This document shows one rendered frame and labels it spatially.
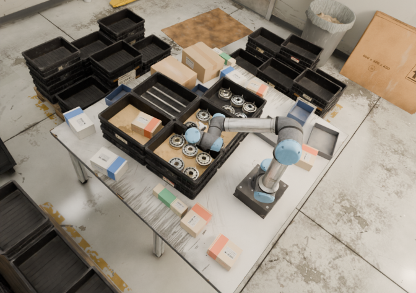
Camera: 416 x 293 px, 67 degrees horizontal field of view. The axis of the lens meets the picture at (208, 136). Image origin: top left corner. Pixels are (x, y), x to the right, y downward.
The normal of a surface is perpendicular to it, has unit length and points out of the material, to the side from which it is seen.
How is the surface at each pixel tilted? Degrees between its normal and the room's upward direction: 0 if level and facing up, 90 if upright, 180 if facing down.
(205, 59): 0
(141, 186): 0
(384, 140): 0
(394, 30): 81
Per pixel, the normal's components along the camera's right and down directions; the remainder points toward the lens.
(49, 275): 0.13, -0.61
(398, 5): -0.64, 0.55
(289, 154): -0.24, 0.65
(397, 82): -0.58, 0.36
